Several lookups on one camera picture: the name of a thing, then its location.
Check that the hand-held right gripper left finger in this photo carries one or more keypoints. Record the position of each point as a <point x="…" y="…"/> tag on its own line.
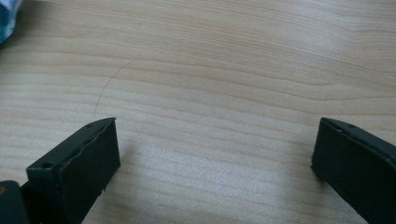
<point x="77" y="168"/>

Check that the blue and white cloth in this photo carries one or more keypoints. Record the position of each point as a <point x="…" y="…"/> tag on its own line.
<point x="7" y="17"/>

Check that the thin hair strand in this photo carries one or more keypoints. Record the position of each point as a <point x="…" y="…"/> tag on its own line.
<point x="107" y="83"/>

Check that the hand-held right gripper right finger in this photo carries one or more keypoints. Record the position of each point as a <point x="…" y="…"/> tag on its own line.
<point x="358" y="165"/>

